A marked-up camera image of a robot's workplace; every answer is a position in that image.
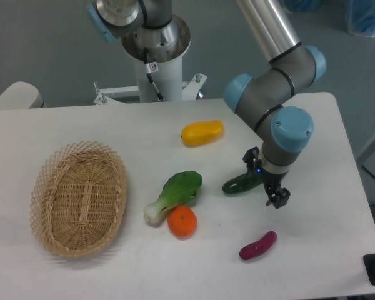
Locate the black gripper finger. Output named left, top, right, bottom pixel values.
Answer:
left=242, top=146, right=260, bottom=179
left=264, top=184, right=291, bottom=209

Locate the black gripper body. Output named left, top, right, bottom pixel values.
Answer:
left=256, top=159, right=289, bottom=191

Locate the green cucumber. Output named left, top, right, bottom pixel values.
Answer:
left=222, top=174, right=262, bottom=195

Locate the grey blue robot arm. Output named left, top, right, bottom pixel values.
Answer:
left=87, top=1, right=326, bottom=208

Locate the yellow mango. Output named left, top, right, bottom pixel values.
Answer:
left=181, top=120, right=224, bottom=147

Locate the purple sweet potato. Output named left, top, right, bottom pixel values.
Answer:
left=239, top=231, right=278, bottom=261

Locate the green bok choy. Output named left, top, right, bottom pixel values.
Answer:
left=143, top=171, right=203, bottom=225

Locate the orange tangerine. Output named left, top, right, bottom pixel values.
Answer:
left=167, top=206, right=198, bottom=238

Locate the woven wicker basket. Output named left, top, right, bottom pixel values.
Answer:
left=30, top=141, right=128, bottom=258

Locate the blue plastic bag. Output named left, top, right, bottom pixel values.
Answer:
left=345, top=0, right=375, bottom=38

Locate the white chair armrest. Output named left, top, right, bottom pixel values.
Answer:
left=0, top=81, right=47, bottom=111

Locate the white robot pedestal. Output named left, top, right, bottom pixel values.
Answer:
left=94, top=15, right=207, bottom=105

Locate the black cable on pedestal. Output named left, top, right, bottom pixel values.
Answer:
left=142, top=47, right=166, bottom=102

